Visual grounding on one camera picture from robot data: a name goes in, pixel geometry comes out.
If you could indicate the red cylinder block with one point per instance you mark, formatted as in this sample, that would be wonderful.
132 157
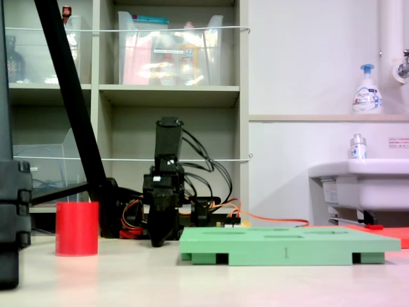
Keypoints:
76 228

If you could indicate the red base clamp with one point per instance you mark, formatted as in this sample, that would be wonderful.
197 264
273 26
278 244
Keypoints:
131 233

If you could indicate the beige shelf unit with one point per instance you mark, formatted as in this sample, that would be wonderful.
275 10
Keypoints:
169 92

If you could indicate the green shape sorter board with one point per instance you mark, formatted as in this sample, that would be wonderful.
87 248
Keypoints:
271 247

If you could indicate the pink sheet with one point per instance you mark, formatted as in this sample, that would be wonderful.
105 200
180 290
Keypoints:
137 64

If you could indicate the yellow labelled bottle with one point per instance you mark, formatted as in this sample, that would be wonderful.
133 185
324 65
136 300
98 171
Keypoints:
189 60

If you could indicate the large clear plastic bin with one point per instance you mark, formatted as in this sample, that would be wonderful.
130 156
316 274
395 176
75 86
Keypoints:
211 64

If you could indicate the notched black stack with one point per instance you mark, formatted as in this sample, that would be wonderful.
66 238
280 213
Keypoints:
12 208

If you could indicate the blue topped packet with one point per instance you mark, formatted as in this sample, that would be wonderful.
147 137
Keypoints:
150 21

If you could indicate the dark glass bottle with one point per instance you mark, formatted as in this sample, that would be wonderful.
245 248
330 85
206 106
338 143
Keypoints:
14 64

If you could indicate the red capped bottle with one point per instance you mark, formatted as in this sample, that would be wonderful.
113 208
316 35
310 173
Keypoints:
66 12

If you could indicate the small clear sanitizer bottle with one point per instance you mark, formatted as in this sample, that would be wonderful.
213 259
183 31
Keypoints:
358 150

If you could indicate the white sink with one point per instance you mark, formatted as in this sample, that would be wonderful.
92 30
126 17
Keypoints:
377 188

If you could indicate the white foam soap bottle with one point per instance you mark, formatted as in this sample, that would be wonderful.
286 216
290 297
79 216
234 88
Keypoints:
367 96

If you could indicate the metal faucet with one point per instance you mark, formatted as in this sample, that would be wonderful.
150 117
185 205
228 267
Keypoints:
403 68

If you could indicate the white wall sign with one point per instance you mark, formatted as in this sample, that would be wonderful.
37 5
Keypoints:
398 142

